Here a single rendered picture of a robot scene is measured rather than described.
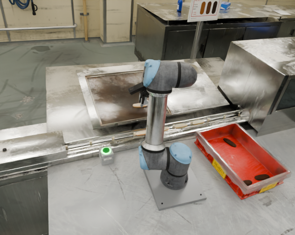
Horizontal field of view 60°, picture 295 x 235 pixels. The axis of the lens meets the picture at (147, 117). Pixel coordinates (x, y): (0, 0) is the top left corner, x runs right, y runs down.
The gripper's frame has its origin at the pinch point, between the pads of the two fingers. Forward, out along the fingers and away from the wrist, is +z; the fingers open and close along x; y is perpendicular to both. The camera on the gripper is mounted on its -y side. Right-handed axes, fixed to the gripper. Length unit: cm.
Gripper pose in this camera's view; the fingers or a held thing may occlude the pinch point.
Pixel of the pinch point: (140, 103)
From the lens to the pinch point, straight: 179.9
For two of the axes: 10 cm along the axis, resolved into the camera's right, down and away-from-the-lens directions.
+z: -1.5, 6.7, 7.2
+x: -2.1, -7.4, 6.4
